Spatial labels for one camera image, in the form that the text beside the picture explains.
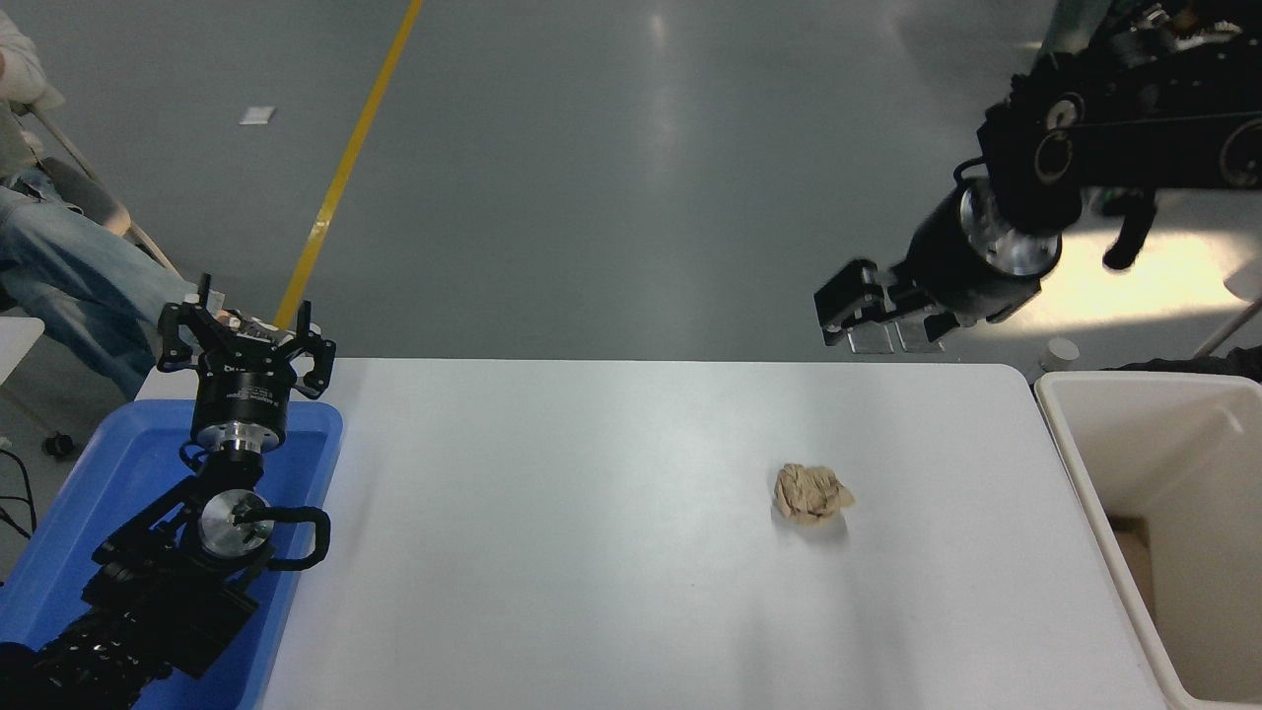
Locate blue plastic tray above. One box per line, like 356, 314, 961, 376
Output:
0, 398, 344, 710

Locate black cables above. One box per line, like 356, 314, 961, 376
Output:
0, 449, 38, 541

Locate seated person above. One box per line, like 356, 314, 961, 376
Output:
0, 10, 282, 400

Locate large pale bin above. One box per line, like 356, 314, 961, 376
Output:
1034, 370, 1262, 710

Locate white chair with metal leg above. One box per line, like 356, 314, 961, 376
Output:
1190, 258, 1262, 359

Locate tan paper ball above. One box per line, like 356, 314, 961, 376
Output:
772, 462, 856, 528

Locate white round cap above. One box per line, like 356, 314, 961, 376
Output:
1028, 337, 1082, 383

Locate yellow floor line tape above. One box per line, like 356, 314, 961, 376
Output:
272, 0, 425, 329

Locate grey folding chair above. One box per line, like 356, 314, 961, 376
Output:
18, 87, 184, 279

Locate white side table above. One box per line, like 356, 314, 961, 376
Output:
0, 316, 62, 445

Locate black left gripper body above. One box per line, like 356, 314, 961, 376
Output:
190, 329, 295, 431

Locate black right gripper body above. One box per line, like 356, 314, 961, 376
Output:
902, 187, 1042, 325

